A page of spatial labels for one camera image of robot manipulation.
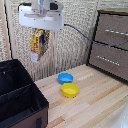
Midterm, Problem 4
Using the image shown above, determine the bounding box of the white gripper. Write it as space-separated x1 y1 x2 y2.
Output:
18 9 66 33

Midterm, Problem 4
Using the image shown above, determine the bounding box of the yellow red cereal bar box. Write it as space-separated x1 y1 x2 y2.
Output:
30 29 51 64

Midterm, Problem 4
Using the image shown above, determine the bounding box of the blue bowl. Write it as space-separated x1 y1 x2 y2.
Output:
57 72 75 86

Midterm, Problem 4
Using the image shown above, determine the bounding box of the dark brown drawer cabinet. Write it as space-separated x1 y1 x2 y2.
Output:
86 9 128 85

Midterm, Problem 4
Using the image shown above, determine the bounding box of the yellow bowl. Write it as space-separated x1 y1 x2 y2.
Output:
60 82 81 99

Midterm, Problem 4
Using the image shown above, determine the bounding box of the black fabric storage bin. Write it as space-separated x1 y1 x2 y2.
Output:
0 58 50 128

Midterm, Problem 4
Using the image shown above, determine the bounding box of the short black cable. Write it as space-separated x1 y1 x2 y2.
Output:
17 2 33 14

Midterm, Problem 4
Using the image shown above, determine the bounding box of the long black cable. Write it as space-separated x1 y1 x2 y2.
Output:
63 23 128 48

